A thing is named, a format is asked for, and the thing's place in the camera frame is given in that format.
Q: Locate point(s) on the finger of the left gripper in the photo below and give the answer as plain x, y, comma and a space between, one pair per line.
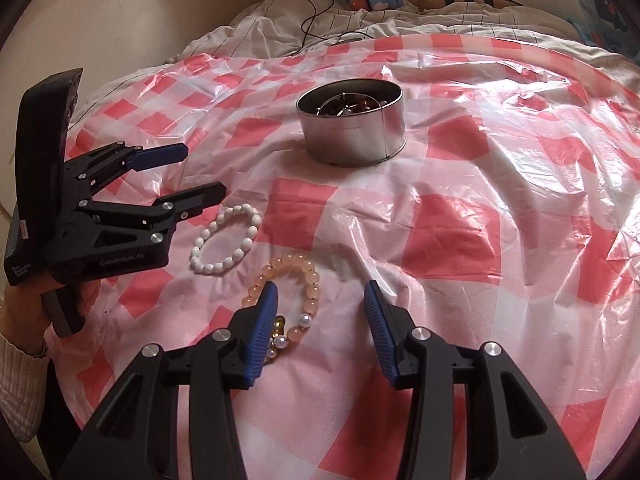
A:
96, 220
91, 172

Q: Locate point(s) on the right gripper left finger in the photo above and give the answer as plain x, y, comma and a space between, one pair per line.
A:
133, 432

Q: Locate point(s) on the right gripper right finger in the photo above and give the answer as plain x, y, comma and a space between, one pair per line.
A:
510, 433

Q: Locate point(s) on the left knit sleeve forearm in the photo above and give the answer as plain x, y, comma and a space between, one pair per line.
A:
23, 387

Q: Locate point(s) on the person left hand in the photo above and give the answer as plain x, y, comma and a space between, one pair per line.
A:
23, 318

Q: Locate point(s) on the round metal tin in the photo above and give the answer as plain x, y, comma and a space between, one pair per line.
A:
353, 122

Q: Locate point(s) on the pink checkered plastic sheet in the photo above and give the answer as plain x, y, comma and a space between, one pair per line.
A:
511, 214

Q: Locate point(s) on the white striped duvet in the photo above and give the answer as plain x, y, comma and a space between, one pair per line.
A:
276, 28

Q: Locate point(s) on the striped pillow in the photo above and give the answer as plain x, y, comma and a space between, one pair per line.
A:
439, 4

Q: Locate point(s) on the right whale curtain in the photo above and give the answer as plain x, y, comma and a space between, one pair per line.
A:
604, 26

